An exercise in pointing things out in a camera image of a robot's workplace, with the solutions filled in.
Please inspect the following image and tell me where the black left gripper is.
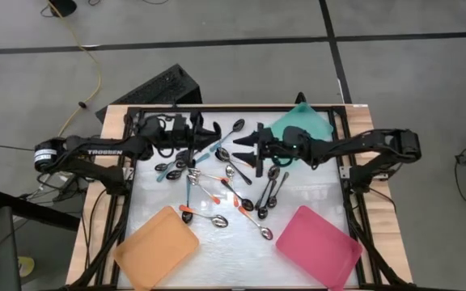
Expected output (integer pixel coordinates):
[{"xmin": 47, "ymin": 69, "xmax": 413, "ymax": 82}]
[{"xmin": 163, "ymin": 111, "xmax": 223, "ymax": 167}]

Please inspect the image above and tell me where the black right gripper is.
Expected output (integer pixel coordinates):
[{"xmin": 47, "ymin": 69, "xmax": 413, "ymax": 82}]
[{"xmin": 231, "ymin": 122, "xmax": 299, "ymax": 179}]

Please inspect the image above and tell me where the silver spoon orange handle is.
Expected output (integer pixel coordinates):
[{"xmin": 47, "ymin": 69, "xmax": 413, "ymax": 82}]
[
  {"xmin": 187, "ymin": 167, "xmax": 230, "ymax": 183},
  {"xmin": 178, "ymin": 204, "xmax": 230, "ymax": 229},
  {"xmin": 237, "ymin": 205, "xmax": 274, "ymax": 241},
  {"xmin": 187, "ymin": 176, "xmax": 222, "ymax": 205},
  {"xmin": 225, "ymin": 164, "xmax": 240, "ymax": 208}
]

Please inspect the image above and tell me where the pile of spoons on table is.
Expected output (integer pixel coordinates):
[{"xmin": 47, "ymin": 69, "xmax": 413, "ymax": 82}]
[{"xmin": 61, "ymin": 103, "xmax": 420, "ymax": 291}]

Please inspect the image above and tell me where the teal plastic tray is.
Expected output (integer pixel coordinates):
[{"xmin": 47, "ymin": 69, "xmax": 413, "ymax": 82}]
[{"xmin": 269, "ymin": 101, "xmax": 335, "ymax": 167}]

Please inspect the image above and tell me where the black perforated computer case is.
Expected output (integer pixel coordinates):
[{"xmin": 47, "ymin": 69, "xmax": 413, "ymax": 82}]
[{"xmin": 95, "ymin": 63, "xmax": 203, "ymax": 124}]

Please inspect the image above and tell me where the black round stand base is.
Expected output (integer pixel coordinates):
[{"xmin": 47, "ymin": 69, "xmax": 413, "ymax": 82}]
[{"xmin": 49, "ymin": 0, "xmax": 78, "ymax": 18}]

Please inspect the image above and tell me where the yellow tape roll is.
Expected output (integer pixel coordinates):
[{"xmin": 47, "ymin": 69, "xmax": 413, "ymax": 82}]
[{"xmin": 17, "ymin": 255, "xmax": 36, "ymax": 279}]

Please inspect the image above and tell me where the yellow cable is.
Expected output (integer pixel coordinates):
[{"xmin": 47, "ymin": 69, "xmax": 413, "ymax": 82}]
[{"xmin": 45, "ymin": 0, "xmax": 103, "ymax": 137}]

